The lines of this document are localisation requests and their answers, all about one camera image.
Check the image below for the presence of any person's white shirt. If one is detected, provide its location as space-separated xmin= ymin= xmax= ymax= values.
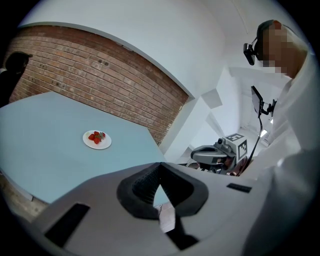
xmin=239 ymin=52 xmax=320 ymax=256

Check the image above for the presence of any black head camera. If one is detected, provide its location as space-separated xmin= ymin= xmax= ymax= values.
xmin=243 ymin=37 xmax=261 ymax=66

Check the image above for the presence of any black screen cable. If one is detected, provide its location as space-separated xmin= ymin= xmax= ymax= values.
xmin=247 ymin=116 xmax=264 ymax=166

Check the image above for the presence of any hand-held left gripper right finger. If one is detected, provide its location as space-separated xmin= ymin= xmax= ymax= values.
xmin=161 ymin=162 xmax=268 ymax=256

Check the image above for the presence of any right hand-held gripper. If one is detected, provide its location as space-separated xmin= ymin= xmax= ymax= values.
xmin=190 ymin=133 xmax=248 ymax=174

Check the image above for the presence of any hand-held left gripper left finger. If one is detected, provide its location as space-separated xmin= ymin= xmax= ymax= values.
xmin=29 ymin=162 xmax=176 ymax=256

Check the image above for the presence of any black chest-mounted screen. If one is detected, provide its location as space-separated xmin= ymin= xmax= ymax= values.
xmin=250 ymin=85 xmax=278 ymax=118

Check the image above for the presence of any person's head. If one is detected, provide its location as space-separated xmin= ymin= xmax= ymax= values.
xmin=256 ymin=19 xmax=309 ymax=79

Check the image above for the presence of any white plate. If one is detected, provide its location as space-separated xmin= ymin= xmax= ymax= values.
xmin=82 ymin=129 xmax=113 ymax=150

